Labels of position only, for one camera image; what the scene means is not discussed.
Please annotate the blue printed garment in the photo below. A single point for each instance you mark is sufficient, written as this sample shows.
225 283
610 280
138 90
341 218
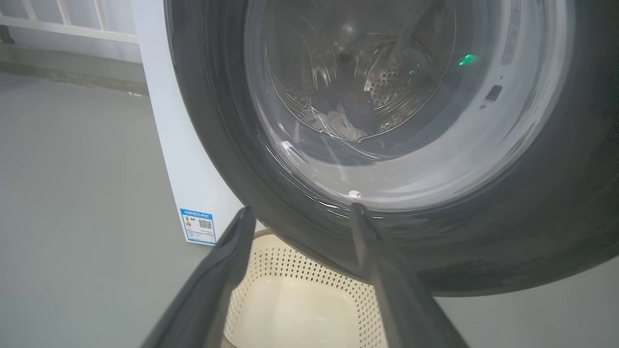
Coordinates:
360 104

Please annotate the blue energy label sticker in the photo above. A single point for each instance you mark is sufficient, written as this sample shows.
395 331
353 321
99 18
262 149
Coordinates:
198 227

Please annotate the cream perforated laundry basket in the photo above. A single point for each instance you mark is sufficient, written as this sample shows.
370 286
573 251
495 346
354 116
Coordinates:
290 309

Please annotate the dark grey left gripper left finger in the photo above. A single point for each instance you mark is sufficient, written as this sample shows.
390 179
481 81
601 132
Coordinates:
213 285

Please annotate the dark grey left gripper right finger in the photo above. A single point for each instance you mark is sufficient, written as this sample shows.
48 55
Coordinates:
396 290

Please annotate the round dark glass washer door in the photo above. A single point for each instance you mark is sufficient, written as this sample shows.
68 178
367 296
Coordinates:
556 217

